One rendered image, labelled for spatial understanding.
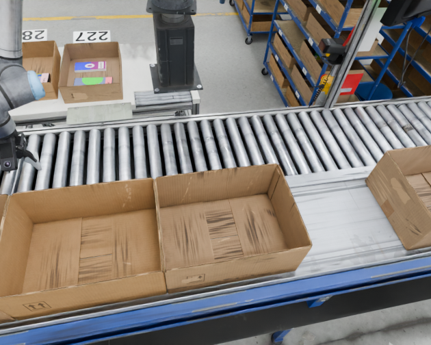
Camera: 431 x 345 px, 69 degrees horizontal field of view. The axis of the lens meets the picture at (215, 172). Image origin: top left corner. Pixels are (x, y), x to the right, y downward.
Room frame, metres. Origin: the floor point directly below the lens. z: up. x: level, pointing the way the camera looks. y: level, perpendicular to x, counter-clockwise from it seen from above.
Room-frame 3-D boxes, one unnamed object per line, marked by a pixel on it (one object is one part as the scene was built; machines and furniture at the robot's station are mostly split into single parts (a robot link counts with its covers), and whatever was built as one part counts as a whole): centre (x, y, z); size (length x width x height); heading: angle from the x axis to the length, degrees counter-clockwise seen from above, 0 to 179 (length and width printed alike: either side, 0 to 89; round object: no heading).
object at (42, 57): (1.33, 1.01, 0.80); 0.38 x 0.28 x 0.10; 19
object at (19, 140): (0.73, 0.74, 0.94); 0.09 x 0.08 x 0.12; 16
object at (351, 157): (1.11, -0.61, 0.72); 0.52 x 0.05 x 0.05; 16
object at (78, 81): (1.29, 0.67, 0.78); 0.19 x 0.14 x 0.02; 103
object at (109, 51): (1.39, 0.69, 0.80); 0.38 x 0.28 x 0.10; 17
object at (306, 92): (2.11, -0.72, 0.39); 0.40 x 0.30 x 0.10; 16
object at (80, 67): (1.47, 0.74, 0.76); 0.16 x 0.07 x 0.02; 106
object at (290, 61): (2.57, -0.59, 0.39); 0.40 x 0.30 x 0.10; 17
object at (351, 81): (1.42, -0.61, 0.85); 0.16 x 0.01 x 0.13; 106
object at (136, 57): (1.44, 0.69, 0.74); 1.00 x 0.58 x 0.03; 108
